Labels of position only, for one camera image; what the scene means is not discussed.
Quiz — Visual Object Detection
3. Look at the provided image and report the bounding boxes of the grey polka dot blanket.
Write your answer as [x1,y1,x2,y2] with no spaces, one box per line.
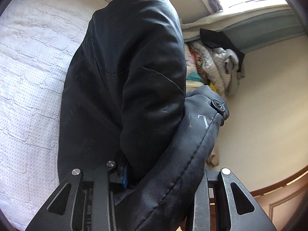
[189,41,231,95]

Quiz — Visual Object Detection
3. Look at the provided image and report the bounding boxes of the yellow pillow with black crosses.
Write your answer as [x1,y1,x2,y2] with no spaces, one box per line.
[209,83,218,93]

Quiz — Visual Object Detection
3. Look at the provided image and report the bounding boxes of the white quilted bed cover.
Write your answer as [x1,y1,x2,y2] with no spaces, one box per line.
[1,0,107,230]

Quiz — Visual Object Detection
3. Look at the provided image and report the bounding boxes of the brown checked cloth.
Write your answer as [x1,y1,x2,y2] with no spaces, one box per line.
[206,146,220,167]

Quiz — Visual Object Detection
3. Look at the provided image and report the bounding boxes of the grey garment on pile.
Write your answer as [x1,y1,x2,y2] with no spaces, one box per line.
[224,49,245,96]

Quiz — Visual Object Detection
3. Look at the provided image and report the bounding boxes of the black garment on pile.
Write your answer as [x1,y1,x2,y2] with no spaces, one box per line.
[199,28,245,73]

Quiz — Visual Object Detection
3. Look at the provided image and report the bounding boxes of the leopard print folded fabric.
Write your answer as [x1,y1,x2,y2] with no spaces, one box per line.
[189,49,210,85]

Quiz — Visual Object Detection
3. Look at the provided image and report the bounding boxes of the purple floral folded quilt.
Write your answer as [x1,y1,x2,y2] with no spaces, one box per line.
[184,44,196,76]

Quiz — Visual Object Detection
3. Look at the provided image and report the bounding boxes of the dark navy padded jacket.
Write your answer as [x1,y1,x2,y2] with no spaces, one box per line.
[57,0,229,230]

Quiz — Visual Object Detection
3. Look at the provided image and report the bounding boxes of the cream peach striped blanket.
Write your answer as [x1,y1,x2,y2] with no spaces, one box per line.
[185,80,204,91]

